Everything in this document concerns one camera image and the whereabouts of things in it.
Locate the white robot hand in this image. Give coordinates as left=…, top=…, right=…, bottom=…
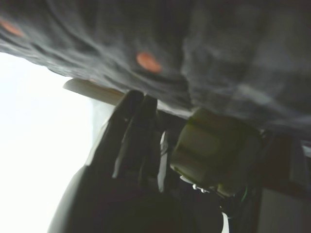
left=47, top=89, right=247, bottom=233

